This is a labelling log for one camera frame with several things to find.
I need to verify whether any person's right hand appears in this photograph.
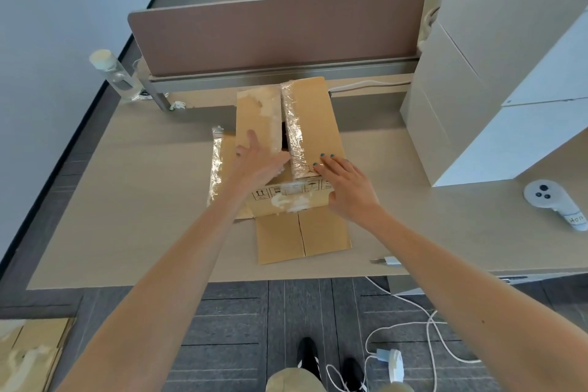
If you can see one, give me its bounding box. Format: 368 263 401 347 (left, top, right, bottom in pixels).
312 153 385 225

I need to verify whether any person's left hand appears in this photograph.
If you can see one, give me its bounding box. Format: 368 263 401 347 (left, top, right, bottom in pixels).
228 129 292 193

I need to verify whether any brown cardboard box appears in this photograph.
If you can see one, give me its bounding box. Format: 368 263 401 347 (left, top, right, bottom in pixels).
0 317 77 392
206 76 353 265

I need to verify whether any white box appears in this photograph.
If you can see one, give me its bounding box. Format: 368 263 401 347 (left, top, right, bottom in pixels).
399 83 552 187
436 0 588 108
411 21 588 163

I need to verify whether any person's left forearm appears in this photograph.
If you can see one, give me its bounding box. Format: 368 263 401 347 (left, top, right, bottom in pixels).
57 180 251 392

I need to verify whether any person's right forearm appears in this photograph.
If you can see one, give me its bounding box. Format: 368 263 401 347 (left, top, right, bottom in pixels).
363 208 588 392

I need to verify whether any grey metal bar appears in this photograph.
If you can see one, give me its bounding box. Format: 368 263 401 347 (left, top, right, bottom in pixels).
137 61 173 112

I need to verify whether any mauve desk divider panel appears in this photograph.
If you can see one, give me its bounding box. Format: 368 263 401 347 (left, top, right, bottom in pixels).
127 0 427 94

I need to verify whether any clear bottle white cap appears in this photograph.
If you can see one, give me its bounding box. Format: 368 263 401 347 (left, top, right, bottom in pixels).
89 49 143 101

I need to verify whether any black striped shoe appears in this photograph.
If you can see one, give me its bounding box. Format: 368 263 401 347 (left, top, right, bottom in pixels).
296 337 320 379
342 357 366 392

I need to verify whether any white round floor object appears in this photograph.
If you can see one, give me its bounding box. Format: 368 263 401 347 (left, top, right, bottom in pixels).
376 348 405 383

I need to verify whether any white handheld controller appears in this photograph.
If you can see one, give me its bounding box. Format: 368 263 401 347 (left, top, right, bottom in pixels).
523 179 588 232

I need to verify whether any white desk cable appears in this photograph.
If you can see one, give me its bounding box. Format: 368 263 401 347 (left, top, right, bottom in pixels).
328 79 412 93

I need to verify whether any white floor cable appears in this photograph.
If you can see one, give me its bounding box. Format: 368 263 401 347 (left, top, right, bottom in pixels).
325 276 483 392

